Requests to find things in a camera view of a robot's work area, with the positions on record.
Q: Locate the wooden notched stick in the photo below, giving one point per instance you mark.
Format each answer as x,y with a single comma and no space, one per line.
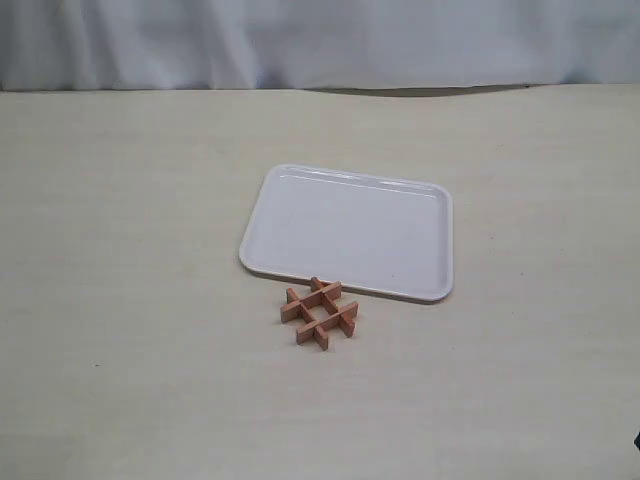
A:
291,310
299,308
327,323
345,315

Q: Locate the white backdrop curtain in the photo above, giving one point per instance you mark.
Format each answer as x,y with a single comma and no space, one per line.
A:
89,45

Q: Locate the white plastic tray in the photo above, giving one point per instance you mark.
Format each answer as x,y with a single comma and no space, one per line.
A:
385,236

